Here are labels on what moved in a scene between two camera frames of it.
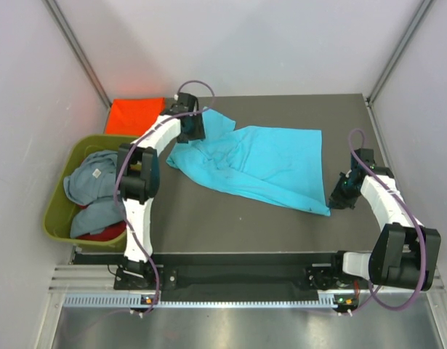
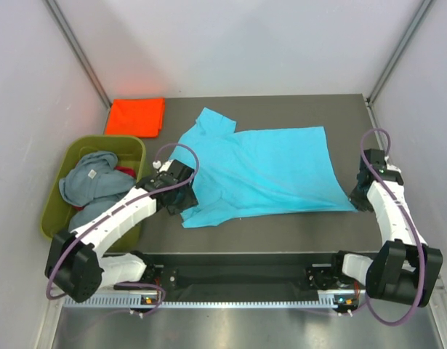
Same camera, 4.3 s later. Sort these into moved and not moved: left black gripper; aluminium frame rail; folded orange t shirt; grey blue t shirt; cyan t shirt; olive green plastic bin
Moved: left black gripper; cyan t shirt
Not moved: olive green plastic bin; folded orange t shirt; aluminium frame rail; grey blue t shirt
